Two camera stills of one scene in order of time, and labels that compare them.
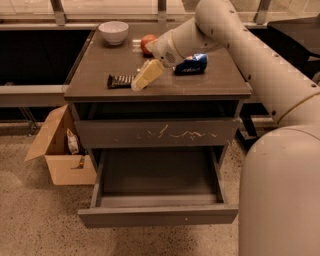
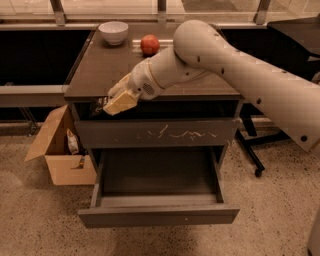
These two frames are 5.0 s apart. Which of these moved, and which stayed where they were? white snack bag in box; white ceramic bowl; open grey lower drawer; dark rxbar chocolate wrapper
Moved: dark rxbar chocolate wrapper
Stayed: white ceramic bowl; white snack bag in box; open grey lower drawer
